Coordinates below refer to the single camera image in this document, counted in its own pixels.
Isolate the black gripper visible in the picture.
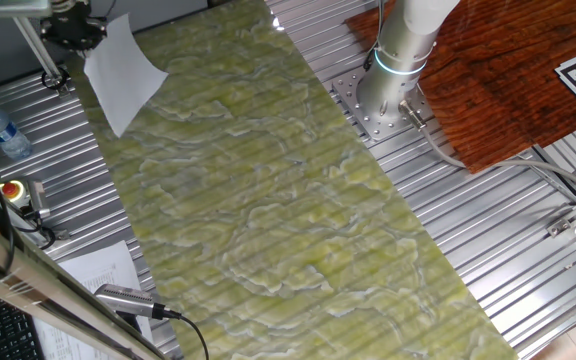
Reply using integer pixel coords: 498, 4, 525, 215
40, 12, 109, 53

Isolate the white paper sheet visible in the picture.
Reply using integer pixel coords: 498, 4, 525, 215
83, 13, 170, 139

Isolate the clear plastic water bottle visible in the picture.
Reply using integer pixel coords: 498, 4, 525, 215
0, 103, 33, 161

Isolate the red yellow emergency stop button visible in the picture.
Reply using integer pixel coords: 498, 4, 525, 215
0, 179, 30, 206

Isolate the printed white paper document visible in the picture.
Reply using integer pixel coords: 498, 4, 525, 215
32, 240, 155, 360

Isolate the green marble pattern mat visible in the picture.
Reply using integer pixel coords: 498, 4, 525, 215
65, 0, 519, 360

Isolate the brown wooden board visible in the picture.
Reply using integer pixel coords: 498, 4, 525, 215
345, 0, 576, 175

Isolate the black ring cable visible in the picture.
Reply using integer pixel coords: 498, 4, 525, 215
41, 67, 71, 92

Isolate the aluminium frame pole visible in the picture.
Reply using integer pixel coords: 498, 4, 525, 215
12, 17, 72, 96

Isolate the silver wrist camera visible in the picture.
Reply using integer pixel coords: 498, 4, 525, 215
0, 0, 53, 20

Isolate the black cable bundle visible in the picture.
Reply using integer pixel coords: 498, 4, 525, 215
0, 184, 58, 279

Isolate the aluminium frame bar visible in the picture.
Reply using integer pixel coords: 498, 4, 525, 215
0, 209, 169, 360

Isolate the silver ribbed bar camera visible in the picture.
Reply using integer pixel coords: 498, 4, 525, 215
93, 283, 169, 321

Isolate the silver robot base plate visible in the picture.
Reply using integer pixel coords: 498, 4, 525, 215
331, 67, 442, 142

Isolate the black camera cable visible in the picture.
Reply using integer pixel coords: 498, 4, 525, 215
161, 308, 210, 360

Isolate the grey robot power cable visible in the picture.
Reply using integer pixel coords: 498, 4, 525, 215
398, 99, 576, 197

